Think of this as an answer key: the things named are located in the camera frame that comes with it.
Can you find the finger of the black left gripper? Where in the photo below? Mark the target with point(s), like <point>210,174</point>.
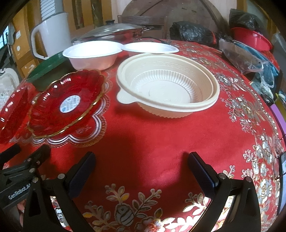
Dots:
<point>29,166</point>
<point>9,153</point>

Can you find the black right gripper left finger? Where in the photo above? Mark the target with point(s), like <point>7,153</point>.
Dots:
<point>39,214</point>

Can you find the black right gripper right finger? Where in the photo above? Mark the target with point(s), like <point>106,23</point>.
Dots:
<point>244,213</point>

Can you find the red glass plate with sticker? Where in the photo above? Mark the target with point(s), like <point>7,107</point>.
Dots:
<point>65,102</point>

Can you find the dark green plastic bowl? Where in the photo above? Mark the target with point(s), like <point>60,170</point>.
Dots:
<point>49,71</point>

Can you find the large white foam bowl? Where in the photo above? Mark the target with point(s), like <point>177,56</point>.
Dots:
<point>93,55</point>

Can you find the small white foam bowl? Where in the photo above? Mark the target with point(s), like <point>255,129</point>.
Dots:
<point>136,48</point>

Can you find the red glass plate plain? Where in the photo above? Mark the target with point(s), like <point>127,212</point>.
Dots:
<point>15,110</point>

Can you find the white ornate chair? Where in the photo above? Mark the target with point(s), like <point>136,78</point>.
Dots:
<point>8,83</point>

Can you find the red embroidered tablecloth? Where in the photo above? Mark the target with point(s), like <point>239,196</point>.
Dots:
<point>142,172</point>

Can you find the cardboard box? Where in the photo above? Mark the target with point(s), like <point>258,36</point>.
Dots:
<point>26,62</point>

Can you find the white electric kettle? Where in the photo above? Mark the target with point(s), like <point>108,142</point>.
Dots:
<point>54,33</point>

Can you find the clear plastic bag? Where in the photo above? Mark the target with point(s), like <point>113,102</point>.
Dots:
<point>242,59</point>

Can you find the steel pot with glass lid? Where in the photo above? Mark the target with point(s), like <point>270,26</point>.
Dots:
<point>121,32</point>

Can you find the red plastic basin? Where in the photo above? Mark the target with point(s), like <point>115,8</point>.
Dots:
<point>251,38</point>

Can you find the black plastic bag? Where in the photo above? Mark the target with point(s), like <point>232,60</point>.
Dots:
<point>191,32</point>

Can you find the round wooden tabletop leaning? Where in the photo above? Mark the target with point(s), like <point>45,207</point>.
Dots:
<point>203,13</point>

